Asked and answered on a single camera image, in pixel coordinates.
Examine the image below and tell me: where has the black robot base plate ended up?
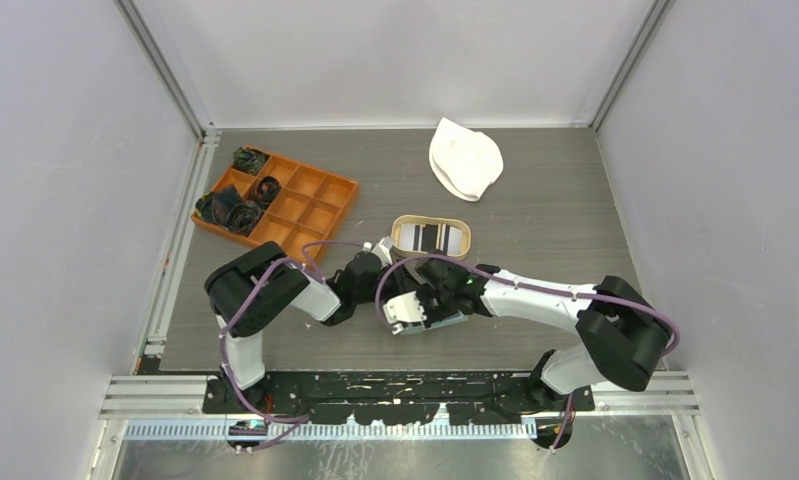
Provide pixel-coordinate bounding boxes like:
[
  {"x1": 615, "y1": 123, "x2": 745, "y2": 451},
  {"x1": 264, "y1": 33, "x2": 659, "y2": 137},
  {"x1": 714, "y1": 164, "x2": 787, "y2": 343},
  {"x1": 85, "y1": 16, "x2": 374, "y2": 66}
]
[{"x1": 201, "y1": 371, "x2": 565, "y2": 426}]

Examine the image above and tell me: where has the white black-striped card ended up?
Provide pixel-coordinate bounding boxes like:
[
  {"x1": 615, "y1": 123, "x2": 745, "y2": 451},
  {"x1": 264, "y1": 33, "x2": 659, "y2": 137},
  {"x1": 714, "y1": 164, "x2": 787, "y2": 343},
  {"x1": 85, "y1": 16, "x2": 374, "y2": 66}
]
[{"x1": 396, "y1": 224, "x2": 466, "y2": 257}]

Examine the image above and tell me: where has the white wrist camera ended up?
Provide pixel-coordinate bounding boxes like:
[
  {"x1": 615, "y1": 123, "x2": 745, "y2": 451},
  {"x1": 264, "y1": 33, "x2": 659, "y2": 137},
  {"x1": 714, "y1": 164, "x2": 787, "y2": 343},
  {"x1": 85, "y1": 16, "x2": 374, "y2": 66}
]
[
  {"x1": 370, "y1": 236, "x2": 395, "y2": 267},
  {"x1": 382, "y1": 292, "x2": 427, "y2": 336}
]

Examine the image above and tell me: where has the dark rolled sock middle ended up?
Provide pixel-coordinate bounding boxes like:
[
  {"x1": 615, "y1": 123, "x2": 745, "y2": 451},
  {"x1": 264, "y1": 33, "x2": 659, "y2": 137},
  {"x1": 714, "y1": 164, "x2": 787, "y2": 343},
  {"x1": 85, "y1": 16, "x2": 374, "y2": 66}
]
[{"x1": 249, "y1": 176, "x2": 282, "y2": 205}]

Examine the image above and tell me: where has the dark rolled sock top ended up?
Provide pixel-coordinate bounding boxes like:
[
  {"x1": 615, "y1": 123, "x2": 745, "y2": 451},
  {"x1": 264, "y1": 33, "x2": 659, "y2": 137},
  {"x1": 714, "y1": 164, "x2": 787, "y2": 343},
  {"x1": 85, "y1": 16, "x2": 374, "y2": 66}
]
[{"x1": 232, "y1": 146, "x2": 270, "y2": 176}]

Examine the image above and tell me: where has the green card holder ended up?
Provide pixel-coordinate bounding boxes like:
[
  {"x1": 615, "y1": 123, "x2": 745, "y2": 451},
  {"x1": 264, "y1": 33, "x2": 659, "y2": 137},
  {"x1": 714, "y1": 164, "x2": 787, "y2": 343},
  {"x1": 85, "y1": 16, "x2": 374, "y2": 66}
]
[{"x1": 391, "y1": 312, "x2": 468, "y2": 335}]

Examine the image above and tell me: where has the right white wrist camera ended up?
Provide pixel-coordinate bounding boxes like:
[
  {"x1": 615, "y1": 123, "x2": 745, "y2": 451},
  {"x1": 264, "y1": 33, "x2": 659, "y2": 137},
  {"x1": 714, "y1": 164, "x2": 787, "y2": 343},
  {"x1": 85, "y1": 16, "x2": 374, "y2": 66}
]
[{"x1": 382, "y1": 292, "x2": 427, "y2": 336}]

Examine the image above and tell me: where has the orange compartment tray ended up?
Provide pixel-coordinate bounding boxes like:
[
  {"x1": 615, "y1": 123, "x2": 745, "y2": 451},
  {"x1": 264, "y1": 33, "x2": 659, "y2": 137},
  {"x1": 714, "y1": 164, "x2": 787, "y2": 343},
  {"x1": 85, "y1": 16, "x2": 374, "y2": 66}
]
[{"x1": 191, "y1": 145, "x2": 359, "y2": 262}]

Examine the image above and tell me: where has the beige oval card tray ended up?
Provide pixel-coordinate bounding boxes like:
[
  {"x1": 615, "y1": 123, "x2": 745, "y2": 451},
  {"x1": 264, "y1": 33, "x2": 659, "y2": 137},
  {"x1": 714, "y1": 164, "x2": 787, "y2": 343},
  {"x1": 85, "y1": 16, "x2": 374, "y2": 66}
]
[{"x1": 390, "y1": 215, "x2": 472, "y2": 260}]

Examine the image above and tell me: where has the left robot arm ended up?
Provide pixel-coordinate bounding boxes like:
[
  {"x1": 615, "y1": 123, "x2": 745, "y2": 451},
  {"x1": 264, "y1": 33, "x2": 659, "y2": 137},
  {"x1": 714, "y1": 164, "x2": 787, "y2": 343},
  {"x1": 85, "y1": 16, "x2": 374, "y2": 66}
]
[{"x1": 204, "y1": 239, "x2": 392, "y2": 413}]

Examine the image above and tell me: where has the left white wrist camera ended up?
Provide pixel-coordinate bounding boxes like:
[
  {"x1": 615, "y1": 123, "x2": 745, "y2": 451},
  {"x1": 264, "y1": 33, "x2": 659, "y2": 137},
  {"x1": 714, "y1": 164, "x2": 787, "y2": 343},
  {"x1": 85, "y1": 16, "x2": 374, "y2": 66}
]
[{"x1": 370, "y1": 236, "x2": 395, "y2": 267}]

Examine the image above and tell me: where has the white folded cloth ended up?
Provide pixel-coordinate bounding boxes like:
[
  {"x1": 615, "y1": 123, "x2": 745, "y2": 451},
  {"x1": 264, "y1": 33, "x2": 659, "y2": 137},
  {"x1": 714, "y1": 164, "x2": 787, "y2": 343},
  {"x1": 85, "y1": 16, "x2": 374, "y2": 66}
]
[{"x1": 429, "y1": 117, "x2": 504, "y2": 202}]

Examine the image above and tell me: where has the dark rolled sock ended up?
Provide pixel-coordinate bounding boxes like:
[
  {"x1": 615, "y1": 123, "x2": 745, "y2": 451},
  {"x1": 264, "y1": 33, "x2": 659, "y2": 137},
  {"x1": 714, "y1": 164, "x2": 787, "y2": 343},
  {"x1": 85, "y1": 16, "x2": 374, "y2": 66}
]
[
  {"x1": 232, "y1": 146, "x2": 270, "y2": 176},
  {"x1": 249, "y1": 176, "x2": 282, "y2": 205}
]

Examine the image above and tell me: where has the perforated metal rail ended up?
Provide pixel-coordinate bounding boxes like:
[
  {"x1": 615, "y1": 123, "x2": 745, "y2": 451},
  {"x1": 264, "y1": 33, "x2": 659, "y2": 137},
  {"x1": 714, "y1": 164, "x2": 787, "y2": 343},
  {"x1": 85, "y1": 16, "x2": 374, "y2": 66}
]
[{"x1": 124, "y1": 419, "x2": 537, "y2": 441}]

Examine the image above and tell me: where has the dark rolled socks large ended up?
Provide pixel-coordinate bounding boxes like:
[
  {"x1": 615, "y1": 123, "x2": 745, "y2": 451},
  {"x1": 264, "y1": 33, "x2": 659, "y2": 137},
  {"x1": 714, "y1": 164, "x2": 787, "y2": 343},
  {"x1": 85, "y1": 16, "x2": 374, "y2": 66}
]
[{"x1": 194, "y1": 185, "x2": 264, "y2": 235}]

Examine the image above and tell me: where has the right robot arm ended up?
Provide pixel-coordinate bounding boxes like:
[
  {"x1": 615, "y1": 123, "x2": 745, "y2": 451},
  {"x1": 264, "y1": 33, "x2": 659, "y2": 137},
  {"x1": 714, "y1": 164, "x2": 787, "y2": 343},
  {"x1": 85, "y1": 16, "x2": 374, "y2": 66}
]
[{"x1": 416, "y1": 256, "x2": 680, "y2": 411}]

